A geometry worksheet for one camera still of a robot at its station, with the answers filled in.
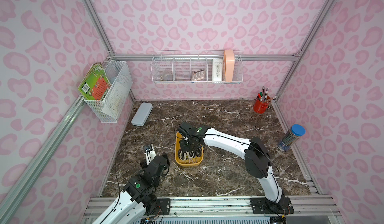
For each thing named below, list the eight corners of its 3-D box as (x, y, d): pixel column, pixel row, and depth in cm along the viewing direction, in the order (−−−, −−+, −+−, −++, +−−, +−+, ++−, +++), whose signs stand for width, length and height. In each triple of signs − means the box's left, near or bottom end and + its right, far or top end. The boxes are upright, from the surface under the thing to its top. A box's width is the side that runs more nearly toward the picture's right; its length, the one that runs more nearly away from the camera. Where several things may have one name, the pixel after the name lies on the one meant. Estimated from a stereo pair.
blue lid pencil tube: (276, 148, 95) (291, 130, 80) (280, 140, 99) (296, 122, 83) (285, 153, 93) (303, 136, 77) (289, 146, 96) (307, 128, 80)
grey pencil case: (130, 124, 108) (129, 122, 106) (142, 104, 121) (141, 101, 119) (143, 126, 107) (142, 124, 105) (154, 105, 120) (153, 103, 118)
